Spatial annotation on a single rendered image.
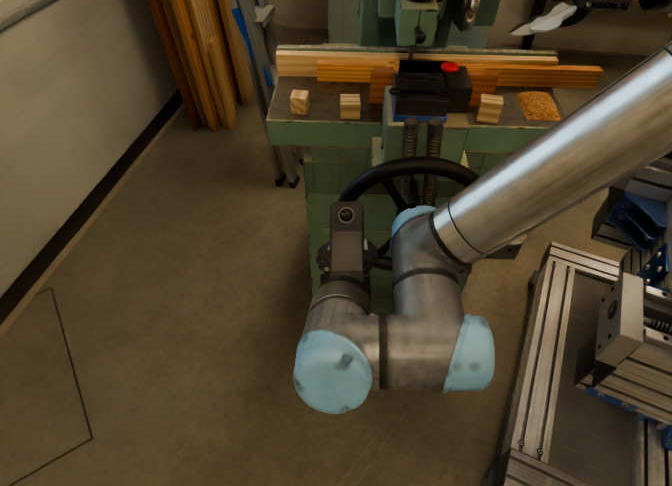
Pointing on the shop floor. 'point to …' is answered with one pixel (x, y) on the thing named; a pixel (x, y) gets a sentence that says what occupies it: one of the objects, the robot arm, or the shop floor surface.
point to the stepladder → (257, 47)
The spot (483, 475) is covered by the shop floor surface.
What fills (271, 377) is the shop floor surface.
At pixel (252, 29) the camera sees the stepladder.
